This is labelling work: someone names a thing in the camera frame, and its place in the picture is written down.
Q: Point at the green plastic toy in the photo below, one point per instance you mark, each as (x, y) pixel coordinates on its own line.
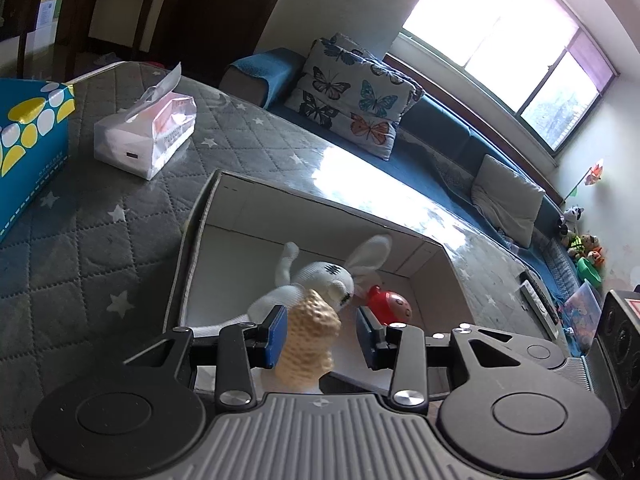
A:
(590, 271)

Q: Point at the red round toy figure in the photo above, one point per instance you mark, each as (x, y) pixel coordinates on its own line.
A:
(395, 306)

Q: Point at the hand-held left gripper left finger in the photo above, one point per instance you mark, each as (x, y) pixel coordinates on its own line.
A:
(277, 337)

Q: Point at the black and white cow plush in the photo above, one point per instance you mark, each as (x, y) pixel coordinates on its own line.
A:
(572, 217)

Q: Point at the blue dotted box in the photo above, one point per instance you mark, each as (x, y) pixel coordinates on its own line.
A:
(30, 170)

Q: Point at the white cushion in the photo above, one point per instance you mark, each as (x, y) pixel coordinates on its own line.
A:
(507, 200)

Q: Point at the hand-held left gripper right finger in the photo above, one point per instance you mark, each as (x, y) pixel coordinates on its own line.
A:
(367, 340)

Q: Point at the dark wooden door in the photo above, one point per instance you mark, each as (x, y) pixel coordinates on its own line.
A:
(225, 10)

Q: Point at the colourful pinwheel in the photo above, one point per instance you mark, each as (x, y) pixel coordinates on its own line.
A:
(592, 175)

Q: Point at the pile of stuffed toys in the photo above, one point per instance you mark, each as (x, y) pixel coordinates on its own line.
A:
(587, 247)

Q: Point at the white rabbit plush toy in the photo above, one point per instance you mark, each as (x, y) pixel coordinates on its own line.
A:
(320, 280)

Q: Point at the grey quilted star desktop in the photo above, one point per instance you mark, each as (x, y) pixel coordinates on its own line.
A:
(100, 240)

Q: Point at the blue sofa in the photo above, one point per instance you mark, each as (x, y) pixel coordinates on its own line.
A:
(440, 160)

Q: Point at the black speaker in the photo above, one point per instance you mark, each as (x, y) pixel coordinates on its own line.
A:
(617, 330)

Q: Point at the white tissue pack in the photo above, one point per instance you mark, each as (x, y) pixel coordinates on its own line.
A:
(145, 135)

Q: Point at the dark wooden cabinet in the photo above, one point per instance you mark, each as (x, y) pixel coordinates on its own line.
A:
(75, 10)

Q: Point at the black remote control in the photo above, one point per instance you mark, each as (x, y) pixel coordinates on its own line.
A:
(540, 297)

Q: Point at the butterfly print pillow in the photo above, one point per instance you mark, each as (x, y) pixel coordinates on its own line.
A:
(345, 120)
(370, 75)

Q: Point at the blue quilted blanket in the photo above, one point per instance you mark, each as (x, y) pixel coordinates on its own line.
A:
(265, 72)

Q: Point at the clear plastic bin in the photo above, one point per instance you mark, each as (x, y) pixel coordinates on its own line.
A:
(582, 317)

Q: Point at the cardboard box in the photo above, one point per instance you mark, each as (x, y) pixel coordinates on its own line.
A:
(240, 240)

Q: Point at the window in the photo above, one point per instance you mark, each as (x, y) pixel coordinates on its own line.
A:
(500, 25)

